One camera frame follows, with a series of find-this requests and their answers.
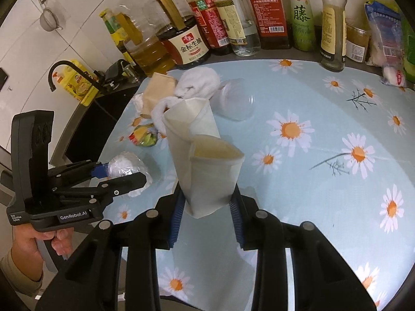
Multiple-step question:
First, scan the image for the person's left hand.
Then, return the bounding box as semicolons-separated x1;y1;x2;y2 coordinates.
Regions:
11;227;74;266

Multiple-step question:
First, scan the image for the small metal cup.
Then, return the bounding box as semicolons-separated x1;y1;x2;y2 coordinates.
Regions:
125;65;141;83

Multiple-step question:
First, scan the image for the clear bottle beige label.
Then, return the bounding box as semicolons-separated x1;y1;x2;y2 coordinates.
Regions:
214;0;262;58

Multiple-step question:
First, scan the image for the white paper bag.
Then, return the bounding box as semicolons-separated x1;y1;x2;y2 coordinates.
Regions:
161;97;245;218

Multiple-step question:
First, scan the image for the black sink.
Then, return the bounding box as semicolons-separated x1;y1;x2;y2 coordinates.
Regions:
63;83;144;166

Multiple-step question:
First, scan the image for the white cloth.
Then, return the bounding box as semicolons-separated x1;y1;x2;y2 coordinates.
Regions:
151;66;225;137

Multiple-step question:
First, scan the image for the green label bottle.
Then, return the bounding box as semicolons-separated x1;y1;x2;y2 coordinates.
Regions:
285;0;317;53

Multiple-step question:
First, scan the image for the black kitchen tool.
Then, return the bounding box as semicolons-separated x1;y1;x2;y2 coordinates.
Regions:
104;59;130;83

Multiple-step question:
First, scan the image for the brown paper bag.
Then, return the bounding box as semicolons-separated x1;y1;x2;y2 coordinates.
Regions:
140;73;177;119

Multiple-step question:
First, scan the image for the dark soy sauce jug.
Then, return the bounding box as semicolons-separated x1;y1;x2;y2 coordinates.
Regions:
155;0;212;70

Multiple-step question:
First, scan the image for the person's left forearm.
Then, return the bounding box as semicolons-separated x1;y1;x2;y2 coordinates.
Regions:
0;247;43;299

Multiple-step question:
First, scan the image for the metal strainer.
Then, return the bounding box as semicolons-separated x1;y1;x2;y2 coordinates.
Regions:
31;0;64;33

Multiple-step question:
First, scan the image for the yellow green oil bottle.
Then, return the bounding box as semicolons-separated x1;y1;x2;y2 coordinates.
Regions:
99;8;137;64

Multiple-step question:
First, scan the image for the dark bottle red label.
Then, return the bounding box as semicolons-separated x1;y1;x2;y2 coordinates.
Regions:
241;0;292;50

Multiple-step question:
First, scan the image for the plastic bag blue print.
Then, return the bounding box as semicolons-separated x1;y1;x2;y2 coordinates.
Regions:
363;0;408;88

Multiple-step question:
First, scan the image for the clear plastic cup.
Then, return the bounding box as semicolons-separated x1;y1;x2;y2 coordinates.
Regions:
213;79;255;121

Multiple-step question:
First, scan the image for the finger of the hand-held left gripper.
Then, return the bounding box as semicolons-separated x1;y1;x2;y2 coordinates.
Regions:
49;160;109;188
52;172;147;208

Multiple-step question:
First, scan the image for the yellow dish soap bottle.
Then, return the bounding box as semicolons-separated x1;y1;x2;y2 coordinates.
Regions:
52;60;102;107

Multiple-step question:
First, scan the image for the green packet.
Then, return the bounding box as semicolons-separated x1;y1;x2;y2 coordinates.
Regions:
400;16;415;83

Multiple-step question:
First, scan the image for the clear bottle yellow label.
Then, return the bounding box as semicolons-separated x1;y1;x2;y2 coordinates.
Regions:
317;0;348;73

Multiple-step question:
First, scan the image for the yellow green candy wrapper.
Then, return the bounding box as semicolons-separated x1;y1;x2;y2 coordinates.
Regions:
129;124;159;148

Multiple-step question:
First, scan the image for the clear cooking oil jug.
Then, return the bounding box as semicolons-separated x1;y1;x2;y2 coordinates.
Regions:
124;0;176;77

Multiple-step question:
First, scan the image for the red label sauce bottle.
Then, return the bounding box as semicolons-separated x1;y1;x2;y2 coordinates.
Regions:
181;0;234;56

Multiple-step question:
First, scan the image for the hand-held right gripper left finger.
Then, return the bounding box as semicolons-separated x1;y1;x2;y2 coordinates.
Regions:
35;188;187;311

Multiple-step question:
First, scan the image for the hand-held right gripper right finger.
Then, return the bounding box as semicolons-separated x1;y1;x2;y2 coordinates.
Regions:
228;183;390;311

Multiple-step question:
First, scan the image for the black faucet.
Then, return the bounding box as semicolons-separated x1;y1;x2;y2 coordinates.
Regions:
48;60;108;93

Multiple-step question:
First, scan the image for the small glass jar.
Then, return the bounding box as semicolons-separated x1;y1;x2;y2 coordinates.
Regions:
345;23;371;63

